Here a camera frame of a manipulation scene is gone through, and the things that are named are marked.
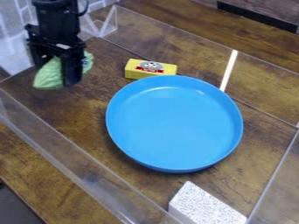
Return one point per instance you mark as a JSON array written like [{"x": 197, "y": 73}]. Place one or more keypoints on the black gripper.
[{"x": 56, "y": 35}]

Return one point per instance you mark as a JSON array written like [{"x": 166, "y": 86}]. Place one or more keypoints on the green bumpy gourd toy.
[{"x": 48, "y": 78}]

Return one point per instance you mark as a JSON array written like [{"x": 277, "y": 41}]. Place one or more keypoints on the blue round tray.
[{"x": 174, "y": 123}]

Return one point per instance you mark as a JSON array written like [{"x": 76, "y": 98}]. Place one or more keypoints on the white sheer curtain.
[{"x": 16, "y": 14}]

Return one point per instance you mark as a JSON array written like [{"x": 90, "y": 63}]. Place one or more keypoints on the yellow rectangular block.
[{"x": 139, "y": 69}]

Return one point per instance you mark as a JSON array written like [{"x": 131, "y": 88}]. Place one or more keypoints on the white speckled foam block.
[{"x": 197, "y": 207}]

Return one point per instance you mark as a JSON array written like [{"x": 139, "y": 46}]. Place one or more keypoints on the clear acrylic enclosure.
[{"x": 59, "y": 159}]

